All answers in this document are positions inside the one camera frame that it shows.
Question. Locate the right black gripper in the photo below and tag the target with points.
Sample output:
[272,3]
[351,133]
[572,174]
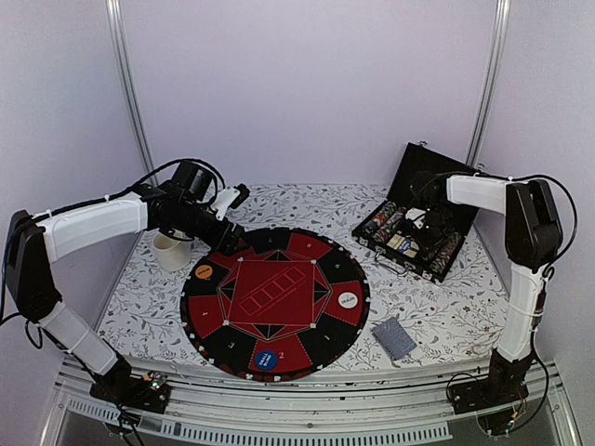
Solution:
[425,241]

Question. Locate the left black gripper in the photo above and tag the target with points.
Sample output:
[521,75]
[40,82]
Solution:
[228,247]

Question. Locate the orange big blind button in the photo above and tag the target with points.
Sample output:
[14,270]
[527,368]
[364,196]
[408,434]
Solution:
[203,272]

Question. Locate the blue small blind button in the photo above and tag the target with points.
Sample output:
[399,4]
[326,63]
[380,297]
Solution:
[266,360]

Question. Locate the white dealer button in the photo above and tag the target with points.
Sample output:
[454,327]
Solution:
[348,300]

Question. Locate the blue playing card deck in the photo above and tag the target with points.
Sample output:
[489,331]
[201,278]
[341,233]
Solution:
[396,342]

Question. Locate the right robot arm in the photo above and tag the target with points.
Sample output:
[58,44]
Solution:
[533,239]

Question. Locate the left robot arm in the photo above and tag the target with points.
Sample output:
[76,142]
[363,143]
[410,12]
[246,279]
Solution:
[54,259]

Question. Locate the boxed texas holdem cards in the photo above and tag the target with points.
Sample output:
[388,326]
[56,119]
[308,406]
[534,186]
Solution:
[403,245]

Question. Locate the black poker chip case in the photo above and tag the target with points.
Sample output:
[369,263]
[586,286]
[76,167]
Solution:
[418,158]

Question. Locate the chip row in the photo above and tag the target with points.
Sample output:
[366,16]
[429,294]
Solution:
[429,255]
[380,218]
[387,230]
[443,256]

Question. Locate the chip row back left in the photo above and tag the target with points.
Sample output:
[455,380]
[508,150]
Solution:
[380,218]

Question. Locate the chip row inner right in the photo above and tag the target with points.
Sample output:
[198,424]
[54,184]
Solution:
[429,255]

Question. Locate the cream ceramic cup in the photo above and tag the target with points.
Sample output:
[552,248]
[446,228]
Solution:
[172,255]

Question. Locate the chip row outer right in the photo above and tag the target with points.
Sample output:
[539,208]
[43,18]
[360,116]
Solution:
[443,256]

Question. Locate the round red black poker mat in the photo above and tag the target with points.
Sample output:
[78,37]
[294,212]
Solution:
[278,294]

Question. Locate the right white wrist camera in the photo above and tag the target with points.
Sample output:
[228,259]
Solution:
[414,213]

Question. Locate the chrome case handle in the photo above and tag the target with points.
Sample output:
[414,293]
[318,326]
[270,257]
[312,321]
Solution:
[391,263]

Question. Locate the right aluminium frame post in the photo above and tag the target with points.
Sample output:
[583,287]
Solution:
[496,52]

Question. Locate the aluminium frame post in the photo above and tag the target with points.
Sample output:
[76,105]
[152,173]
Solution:
[119,46]
[496,52]

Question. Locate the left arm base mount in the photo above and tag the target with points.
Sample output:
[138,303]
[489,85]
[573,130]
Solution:
[149,392]

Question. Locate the aluminium front rail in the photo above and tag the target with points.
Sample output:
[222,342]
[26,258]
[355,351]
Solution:
[378,407]

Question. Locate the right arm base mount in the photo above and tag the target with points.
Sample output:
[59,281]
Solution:
[469,394]

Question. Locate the left aluminium frame post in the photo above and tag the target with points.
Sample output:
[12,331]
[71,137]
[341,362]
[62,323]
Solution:
[119,46]

